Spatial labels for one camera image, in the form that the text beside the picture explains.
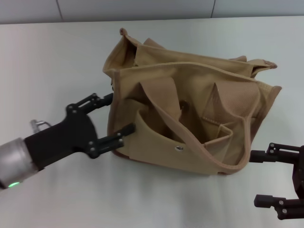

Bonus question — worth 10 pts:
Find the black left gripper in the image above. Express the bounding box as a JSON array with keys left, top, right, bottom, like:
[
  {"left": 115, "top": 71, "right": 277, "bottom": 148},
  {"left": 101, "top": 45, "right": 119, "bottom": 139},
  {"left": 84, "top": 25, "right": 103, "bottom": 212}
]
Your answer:
[{"left": 23, "top": 93, "right": 137, "bottom": 171}]

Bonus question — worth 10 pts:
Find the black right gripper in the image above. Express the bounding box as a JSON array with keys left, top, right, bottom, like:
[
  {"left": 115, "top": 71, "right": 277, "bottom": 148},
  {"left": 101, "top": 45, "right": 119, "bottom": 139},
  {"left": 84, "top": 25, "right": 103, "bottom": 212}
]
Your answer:
[{"left": 250, "top": 142, "right": 304, "bottom": 220}]

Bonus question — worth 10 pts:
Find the khaki canvas food bag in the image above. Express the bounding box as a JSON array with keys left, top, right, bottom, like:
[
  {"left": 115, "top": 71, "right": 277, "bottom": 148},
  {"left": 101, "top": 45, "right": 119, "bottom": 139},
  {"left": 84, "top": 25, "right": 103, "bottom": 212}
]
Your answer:
[{"left": 102, "top": 28, "right": 282, "bottom": 177}]

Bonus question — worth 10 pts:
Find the left gripper cable connector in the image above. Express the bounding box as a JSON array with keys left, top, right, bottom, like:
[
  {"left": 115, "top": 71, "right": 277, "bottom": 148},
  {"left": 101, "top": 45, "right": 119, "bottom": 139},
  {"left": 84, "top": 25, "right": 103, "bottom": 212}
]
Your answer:
[{"left": 29, "top": 119, "right": 52, "bottom": 132}]

